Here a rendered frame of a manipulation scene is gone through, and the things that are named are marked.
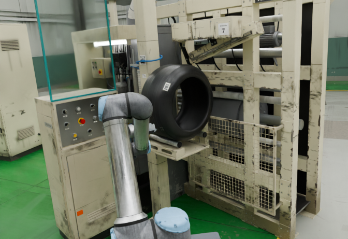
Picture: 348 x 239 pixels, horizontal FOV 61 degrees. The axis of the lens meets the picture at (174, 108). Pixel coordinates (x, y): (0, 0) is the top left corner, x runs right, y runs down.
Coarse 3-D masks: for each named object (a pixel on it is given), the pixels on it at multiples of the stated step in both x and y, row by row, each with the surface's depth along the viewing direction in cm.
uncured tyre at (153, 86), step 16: (176, 64) 221; (160, 80) 207; (176, 80) 205; (192, 80) 246; (208, 80) 229; (160, 96) 202; (192, 96) 254; (208, 96) 232; (160, 112) 203; (192, 112) 253; (208, 112) 232; (176, 128) 210; (192, 128) 241
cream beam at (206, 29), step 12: (180, 24) 235; (192, 24) 226; (204, 24) 217; (216, 24) 209; (228, 24) 202; (240, 24) 207; (180, 36) 238; (192, 36) 229; (204, 36) 220; (216, 36) 211; (228, 36) 204; (240, 36) 209
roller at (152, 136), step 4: (152, 136) 236; (156, 136) 233; (160, 136) 231; (156, 140) 234; (160, 140) 229; (164, 140) 225; (168, 140) 222; (172, 140) 220; (176, 140) 219; (168, 144) 223; (172, 144) 218; (176, 144) 216; (180, 144) 216
